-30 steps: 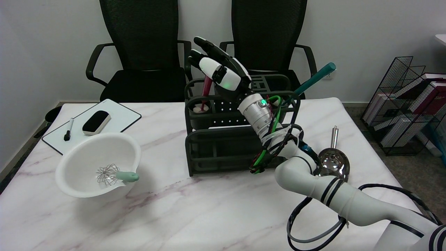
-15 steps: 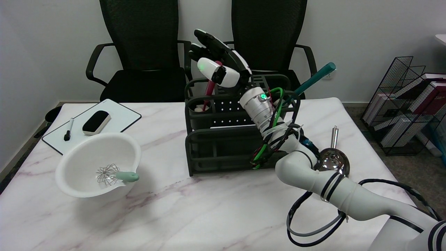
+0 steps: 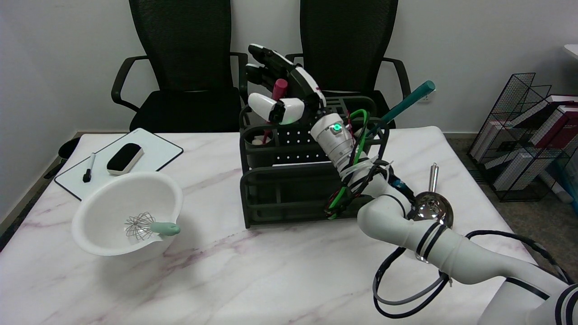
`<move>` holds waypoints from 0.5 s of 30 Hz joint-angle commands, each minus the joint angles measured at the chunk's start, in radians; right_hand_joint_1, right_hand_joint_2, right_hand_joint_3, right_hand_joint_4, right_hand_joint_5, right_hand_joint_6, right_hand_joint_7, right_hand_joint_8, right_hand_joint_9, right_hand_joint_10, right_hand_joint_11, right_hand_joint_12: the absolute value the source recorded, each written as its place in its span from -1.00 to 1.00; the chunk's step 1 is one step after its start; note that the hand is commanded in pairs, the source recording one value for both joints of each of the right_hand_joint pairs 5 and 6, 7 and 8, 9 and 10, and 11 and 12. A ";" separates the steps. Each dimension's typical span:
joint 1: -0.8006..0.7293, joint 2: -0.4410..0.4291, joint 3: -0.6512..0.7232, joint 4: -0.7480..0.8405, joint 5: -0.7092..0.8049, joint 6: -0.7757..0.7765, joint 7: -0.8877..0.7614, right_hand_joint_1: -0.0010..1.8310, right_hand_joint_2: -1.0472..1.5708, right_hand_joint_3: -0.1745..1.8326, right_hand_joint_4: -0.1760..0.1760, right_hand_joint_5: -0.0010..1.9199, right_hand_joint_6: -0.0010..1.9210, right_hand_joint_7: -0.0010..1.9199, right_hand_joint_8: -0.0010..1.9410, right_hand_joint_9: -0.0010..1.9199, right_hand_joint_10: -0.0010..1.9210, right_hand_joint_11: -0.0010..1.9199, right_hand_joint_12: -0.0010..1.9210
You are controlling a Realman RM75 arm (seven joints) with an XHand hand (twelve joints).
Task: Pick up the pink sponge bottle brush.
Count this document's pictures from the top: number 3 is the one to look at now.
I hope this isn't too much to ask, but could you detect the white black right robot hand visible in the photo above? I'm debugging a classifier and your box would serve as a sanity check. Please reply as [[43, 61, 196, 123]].
[[246, 44, 328, 126]]

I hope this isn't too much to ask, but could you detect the pink sponge bottle brush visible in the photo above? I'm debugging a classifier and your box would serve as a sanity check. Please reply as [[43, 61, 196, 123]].
[[251, 79, 289, 146]]

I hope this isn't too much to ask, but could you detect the teal sponge bottle brush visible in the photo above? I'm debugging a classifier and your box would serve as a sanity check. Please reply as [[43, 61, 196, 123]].
[[361, 80, 436, 136]]

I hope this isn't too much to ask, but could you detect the black mesh office chair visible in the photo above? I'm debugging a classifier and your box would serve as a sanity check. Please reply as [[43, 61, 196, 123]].
[[111, 0, 250, 133], [283, 0, 411, 131]]

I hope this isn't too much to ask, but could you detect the dark green dish rack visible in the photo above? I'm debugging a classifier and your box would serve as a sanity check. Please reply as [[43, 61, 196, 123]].
[[238, 96, 394, 229]]

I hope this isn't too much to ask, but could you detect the small white whiteboard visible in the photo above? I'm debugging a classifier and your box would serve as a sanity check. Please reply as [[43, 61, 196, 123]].
[[54, 128, 184, 201]]

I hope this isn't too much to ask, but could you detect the shiny metal scoop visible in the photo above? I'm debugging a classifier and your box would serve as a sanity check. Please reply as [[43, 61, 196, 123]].
[[410, 163, 454, 264]]

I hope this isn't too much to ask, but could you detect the black white whiteboard eraser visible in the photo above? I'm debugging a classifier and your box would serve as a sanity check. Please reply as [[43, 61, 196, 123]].
[[107, 143, 145, 176]]

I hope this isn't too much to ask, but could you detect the black whiteboard marker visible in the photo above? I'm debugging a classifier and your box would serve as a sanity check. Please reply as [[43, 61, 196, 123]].
[[83, 153, 97, 183]]

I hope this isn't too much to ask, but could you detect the white paper stack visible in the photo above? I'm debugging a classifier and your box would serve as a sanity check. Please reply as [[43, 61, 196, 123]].
[[492, 151, 542, 190]]

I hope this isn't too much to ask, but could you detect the white plastic mixing bowl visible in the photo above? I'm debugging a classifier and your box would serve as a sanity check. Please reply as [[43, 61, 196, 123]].
[[71, 171, 184, 257]]

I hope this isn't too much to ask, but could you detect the black round floor object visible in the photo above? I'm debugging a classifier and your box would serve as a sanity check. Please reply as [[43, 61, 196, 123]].
[[58, 137, 82, 161]]

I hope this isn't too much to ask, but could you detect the maroon hardcover book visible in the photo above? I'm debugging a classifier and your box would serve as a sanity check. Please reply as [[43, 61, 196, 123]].
[[535, 105, 578, 149]]

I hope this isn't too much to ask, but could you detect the green robot cable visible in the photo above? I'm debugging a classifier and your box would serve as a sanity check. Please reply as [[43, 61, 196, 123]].
[[326, 109, 372, 219]]

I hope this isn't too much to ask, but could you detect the mint handled wire whisk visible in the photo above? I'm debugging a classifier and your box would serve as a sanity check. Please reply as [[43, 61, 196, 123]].
[[124, 212, 181, 240]]

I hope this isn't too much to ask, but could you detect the black wire mesh file rack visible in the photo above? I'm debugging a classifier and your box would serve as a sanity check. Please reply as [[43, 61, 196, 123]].
[[467, 72, 578, 203]]

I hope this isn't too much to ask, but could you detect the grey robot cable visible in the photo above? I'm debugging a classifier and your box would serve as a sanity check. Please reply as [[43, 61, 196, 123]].
[[375, 262, 452, 306]]

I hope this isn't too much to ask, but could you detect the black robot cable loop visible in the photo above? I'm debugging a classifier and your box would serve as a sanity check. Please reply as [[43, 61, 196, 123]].
[[373, 230, 574, 319]]

